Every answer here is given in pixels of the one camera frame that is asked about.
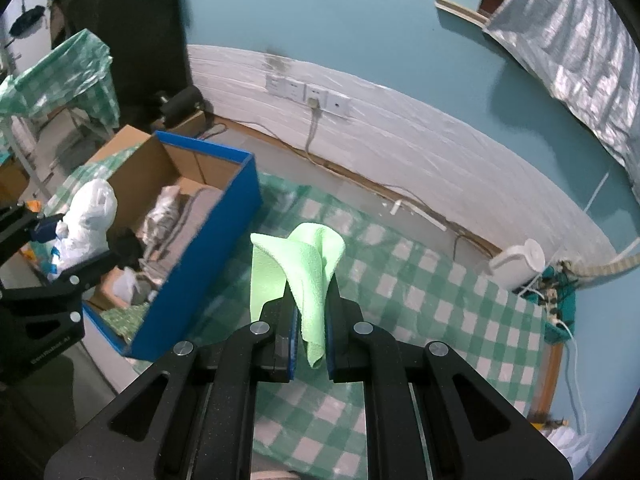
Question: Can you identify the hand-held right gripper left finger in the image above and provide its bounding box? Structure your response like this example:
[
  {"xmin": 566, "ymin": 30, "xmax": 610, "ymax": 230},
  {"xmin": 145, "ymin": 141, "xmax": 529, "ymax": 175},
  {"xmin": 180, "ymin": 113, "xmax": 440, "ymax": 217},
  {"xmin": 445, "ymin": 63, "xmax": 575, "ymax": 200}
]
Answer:
[{"xmin": 44, "ymin": 295, "xmax": 302, "ymax": 480}]

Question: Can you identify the green checked tablecloth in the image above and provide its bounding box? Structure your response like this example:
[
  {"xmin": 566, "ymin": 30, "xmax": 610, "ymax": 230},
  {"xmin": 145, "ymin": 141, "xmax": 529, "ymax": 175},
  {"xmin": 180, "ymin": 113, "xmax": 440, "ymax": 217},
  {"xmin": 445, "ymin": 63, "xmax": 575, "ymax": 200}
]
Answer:
[{"xmin": 47, "ymin": 147, "xmax": 548, "ymax": 476}]

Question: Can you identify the grey towel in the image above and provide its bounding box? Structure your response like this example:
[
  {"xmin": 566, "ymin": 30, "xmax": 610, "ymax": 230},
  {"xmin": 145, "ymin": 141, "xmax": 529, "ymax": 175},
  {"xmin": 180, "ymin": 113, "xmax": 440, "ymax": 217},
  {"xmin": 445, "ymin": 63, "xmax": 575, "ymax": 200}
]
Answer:
[{"xmin": 150, "ymin": 187, "xmax": 226, "ymax": 286}]

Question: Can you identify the silver foil curtain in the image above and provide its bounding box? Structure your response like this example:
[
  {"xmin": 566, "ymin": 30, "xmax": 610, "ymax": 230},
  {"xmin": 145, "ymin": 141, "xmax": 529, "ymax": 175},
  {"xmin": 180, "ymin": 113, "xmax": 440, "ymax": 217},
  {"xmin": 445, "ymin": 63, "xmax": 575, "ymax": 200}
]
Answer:
[{"xmin": 482, "ymin": 0, "xmax": 640, "ymax": 186}]

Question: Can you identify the striped hose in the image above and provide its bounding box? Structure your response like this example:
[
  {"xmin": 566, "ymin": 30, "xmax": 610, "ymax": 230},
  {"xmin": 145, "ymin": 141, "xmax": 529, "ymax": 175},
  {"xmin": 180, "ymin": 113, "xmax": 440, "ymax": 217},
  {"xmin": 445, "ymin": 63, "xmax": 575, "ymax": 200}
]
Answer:
[{"xmin": 575, "ymin": 254, "xmax": 640, "ymax": 279}]

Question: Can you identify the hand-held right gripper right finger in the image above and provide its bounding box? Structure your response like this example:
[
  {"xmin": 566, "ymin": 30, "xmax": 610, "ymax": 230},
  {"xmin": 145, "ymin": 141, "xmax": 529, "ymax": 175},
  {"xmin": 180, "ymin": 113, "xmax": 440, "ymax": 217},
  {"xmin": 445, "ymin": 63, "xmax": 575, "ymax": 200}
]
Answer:
[{"xmin": 324, "ymin": 294, "xmax": 573, "ymax": 480}]

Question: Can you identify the green patterned bag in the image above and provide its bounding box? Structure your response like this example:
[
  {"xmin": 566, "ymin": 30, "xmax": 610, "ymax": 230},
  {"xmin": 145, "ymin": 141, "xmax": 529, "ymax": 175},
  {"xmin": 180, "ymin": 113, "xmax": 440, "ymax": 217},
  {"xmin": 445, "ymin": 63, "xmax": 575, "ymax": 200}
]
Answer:
[{"xmin": 100, "ymin": 302, "xmax": 153, "ymax": 346}]

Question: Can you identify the blue-edged cardboard box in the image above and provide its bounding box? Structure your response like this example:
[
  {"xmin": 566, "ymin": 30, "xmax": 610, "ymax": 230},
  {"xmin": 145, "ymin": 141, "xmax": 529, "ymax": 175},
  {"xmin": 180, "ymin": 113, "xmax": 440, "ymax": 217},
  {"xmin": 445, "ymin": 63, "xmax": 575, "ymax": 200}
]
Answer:
[{"xmin": 82, "ymin": 125, "xmax": 263, "ymax": 361}]

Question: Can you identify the grey power cable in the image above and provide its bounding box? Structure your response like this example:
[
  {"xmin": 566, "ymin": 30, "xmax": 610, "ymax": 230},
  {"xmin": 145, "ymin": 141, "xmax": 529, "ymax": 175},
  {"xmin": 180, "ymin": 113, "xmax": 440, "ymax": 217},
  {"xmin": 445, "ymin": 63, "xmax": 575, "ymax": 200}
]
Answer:
[{"xmin": 304, "ymin": 97, "xmax": 324, "ymax": 157}]

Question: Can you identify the black cabinet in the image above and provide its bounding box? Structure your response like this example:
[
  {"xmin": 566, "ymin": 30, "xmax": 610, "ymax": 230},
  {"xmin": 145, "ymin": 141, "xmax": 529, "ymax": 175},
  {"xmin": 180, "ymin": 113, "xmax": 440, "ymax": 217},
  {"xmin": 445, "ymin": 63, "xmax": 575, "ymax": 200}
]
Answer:
[{"xmin": 95, "ymin": 0, "xmax": 193, "ymax": 126}]

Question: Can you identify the black cylindrical device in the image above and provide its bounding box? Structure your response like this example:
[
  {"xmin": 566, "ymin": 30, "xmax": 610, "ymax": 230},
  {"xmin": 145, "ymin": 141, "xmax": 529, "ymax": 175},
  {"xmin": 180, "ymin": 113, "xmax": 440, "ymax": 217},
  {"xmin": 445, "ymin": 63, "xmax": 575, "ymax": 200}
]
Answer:
[{"xmin": 152, "ymin": 85, "xmax": 203, "ymax": 128}]

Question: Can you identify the white cable duct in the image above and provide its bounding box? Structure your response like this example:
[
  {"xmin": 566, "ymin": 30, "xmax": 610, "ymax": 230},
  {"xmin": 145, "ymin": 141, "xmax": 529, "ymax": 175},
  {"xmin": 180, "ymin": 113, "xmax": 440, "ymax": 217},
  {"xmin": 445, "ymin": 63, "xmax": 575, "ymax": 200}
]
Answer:
[{"xmin": 390, "ymin": 199, "xmax": 448, "ymax": 232}]

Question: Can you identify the teal plastic basket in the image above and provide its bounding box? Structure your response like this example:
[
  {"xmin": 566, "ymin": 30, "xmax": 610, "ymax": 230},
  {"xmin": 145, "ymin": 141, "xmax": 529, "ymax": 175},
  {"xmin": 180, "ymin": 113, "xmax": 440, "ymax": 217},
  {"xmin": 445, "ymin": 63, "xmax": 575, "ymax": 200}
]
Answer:
[{"xmin": 520, "ymin": 260, "xmax": 577, "ymax": 346}]

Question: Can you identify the checked cloth side table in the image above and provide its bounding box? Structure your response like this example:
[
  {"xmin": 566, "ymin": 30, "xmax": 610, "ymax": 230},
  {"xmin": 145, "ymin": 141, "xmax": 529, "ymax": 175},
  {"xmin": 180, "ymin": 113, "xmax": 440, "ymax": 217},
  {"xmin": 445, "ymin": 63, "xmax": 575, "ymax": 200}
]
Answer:
[{"xmin": 0, "ymin": 29, "xmax": 121, "ymax": 128}]

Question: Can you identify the black cloth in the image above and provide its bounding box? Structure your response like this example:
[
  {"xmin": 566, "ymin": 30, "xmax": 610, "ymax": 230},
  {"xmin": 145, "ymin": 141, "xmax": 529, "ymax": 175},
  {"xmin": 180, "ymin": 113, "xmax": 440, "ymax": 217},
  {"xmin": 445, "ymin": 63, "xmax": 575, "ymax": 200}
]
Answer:
[{"xmin": 107, "ymin": 230, "xmax": 146, "ymax": 268}]

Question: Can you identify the white plastic bag bundle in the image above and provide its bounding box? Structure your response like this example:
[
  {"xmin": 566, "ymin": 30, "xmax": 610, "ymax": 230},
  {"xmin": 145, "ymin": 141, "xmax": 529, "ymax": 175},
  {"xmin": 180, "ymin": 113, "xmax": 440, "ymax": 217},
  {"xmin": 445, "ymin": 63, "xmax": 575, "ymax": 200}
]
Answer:
[{"xmin": 47, "ymin": 178, "xmax": 119, "ymax": 281}]

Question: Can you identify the white pink plastic bag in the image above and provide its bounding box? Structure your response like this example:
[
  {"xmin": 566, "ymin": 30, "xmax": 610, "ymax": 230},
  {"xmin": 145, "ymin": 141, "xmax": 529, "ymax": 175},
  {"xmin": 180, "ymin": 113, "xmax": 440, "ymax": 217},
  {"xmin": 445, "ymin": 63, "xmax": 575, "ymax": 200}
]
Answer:
[{"xmin": 141, "ymin": 185, "xmax": 183, "ymax": 261}]

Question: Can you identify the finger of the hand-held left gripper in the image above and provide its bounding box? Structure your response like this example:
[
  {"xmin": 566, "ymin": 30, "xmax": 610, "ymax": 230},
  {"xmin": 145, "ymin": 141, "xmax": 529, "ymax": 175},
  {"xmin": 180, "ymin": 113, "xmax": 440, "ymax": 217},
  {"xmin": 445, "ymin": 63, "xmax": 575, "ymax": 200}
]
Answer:
[
  {"xmin": 0, "ymin": 251, "xmax": 124, "ymax": 307},
  {"xmin": 0, "ymin": 202, "xmax": 67, "ymax": 267}
]

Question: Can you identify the white power cable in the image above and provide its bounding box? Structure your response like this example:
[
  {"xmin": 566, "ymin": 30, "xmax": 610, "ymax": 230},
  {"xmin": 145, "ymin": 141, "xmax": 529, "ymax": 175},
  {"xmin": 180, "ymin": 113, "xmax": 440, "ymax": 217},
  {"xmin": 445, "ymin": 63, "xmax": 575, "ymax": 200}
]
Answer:
[{"xmin": 559, "ymin": 320, "xmax": 592, "ymax": 436}]

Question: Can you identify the white cord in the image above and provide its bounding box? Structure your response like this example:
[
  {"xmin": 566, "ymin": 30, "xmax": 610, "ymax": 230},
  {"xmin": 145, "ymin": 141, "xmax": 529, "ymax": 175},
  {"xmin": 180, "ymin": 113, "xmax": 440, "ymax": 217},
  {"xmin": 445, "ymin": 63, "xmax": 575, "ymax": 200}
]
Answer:
[{"xmin": 586, "ymin": 170, "xmax": 612, "ymax": 212}]

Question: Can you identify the light green cloth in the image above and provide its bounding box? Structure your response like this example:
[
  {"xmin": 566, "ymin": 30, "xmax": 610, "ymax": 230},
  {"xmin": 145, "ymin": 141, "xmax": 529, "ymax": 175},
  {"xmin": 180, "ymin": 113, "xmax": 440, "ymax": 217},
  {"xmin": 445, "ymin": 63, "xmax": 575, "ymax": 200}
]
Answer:
[{"xmin": 250, "ymin": 222, "xmax": 347, "ymax": 370}]

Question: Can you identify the white paper roll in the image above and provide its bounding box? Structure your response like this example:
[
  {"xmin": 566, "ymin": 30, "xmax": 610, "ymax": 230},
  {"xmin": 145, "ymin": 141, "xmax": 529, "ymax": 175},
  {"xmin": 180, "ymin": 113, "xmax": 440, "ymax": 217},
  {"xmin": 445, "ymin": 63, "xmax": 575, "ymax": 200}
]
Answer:
[{"xmin": 489, "ymin": 239, "xmax": 546, "ymax": 291}]

